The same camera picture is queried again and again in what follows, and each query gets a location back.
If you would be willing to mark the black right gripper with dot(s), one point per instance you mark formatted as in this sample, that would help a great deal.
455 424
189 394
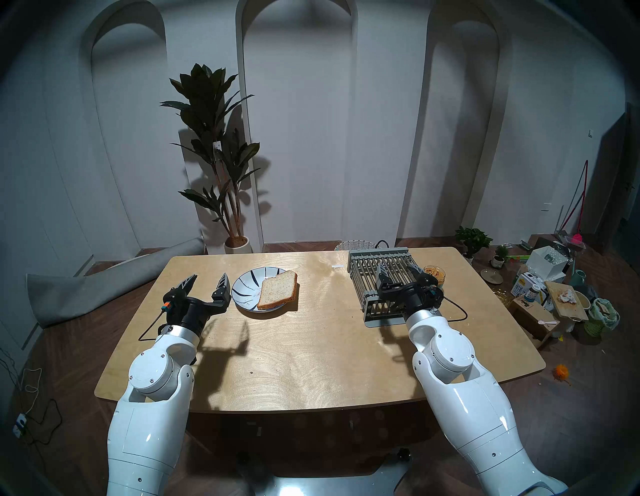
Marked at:
415 297

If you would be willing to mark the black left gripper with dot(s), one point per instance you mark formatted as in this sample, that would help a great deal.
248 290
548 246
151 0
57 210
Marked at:
190 312

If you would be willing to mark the white plate with dark stripes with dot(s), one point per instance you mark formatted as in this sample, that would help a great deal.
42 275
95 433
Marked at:
245 290

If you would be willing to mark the metal robot base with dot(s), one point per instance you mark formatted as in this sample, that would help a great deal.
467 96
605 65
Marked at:
325 485

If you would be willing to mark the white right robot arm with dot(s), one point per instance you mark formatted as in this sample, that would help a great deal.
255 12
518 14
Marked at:
470 410

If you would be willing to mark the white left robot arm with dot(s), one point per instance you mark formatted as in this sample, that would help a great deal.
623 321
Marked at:
150 425

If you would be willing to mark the glass jar of peanut butter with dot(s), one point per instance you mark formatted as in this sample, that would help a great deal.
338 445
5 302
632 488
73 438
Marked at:
435 273

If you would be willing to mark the slice of bread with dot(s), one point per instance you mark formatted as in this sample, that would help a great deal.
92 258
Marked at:
277 291

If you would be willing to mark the grey slatted cutlery rack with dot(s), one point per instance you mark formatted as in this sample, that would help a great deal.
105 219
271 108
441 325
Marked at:
365 272

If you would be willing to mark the white wicker basket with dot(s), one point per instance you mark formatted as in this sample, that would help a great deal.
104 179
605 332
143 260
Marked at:
355 245

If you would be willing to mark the bushy small potted plant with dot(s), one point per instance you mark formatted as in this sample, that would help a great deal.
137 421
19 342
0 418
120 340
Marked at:
472 239

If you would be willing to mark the small grey dish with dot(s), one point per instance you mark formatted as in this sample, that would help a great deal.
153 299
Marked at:
491 276

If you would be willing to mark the tiny potted plant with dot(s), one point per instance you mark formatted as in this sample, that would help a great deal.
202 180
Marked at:
498 261

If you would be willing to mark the amber glass dish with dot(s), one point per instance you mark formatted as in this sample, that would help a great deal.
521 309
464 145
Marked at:
502 296

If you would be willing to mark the white printed carton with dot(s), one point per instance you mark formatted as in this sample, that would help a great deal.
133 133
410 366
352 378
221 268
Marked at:
522 286

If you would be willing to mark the rolled grey mat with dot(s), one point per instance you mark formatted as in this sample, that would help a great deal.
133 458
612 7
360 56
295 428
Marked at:
75 295

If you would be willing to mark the brown cardboard box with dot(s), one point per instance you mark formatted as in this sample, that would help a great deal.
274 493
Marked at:
532 316

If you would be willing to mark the white box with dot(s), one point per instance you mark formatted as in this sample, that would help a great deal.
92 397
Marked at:
545 265

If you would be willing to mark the white plastic spoon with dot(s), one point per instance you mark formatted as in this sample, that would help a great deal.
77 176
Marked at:
546 323

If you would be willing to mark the crumpled white food scrap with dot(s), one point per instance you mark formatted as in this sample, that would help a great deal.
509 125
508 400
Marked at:
566 296

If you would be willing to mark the wooden cutting board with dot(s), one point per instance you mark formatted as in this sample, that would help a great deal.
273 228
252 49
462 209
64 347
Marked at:
567 311

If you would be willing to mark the teal mug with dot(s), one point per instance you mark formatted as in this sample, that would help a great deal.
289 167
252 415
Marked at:
578 278

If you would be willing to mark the red broom with pink head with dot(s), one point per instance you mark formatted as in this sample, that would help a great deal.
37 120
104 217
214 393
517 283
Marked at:
576 239

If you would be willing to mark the white bowl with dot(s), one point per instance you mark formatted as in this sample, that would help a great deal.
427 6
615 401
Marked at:
583 299

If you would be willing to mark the orange ball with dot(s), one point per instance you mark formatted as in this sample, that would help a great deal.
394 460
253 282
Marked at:
561 372

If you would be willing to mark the tall potted plant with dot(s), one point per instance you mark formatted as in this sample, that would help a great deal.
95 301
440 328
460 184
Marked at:
207 100

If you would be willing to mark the white power strip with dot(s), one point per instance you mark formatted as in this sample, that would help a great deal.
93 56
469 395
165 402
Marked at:
20 425

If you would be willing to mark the dark leaning panel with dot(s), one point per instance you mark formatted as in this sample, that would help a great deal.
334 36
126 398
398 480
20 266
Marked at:
612 175

